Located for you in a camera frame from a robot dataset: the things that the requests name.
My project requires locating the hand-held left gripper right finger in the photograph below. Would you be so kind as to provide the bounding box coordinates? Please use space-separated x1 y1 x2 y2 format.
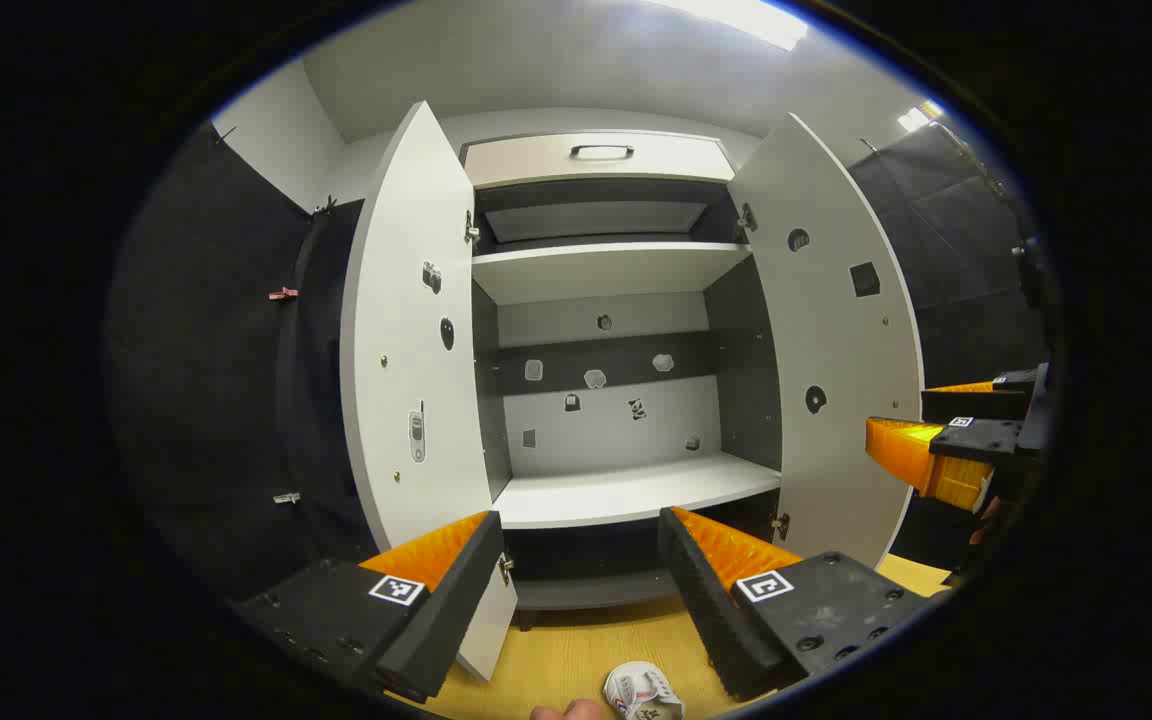
658 506 952 701

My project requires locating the white shoe cabinet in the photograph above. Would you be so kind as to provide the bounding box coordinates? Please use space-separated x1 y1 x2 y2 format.
461 128 787 631

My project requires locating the white cabinet shelf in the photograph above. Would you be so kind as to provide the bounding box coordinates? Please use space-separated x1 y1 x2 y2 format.
471 242 752 306
491 452 783 531

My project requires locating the white shoe yellow sole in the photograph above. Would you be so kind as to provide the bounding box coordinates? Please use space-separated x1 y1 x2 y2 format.
603 660 685 720

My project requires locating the white door with cat sticker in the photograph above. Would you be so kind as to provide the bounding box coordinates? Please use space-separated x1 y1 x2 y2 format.
726 112 925 569

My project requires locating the small ceiling light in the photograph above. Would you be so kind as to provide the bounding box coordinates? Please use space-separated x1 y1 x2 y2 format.
896 98 945 133

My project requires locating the white door with phone sticker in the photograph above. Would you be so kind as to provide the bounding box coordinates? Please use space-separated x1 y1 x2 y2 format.
339 100 519 683

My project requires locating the white cabinet drawer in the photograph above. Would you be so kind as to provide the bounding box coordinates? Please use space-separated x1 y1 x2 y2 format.
463 130 737 189

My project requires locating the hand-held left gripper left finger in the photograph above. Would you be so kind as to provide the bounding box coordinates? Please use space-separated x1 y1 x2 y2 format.
234 510 509 706

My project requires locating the long ceiling light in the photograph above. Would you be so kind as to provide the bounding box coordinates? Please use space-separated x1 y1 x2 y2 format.
651 0 809 53

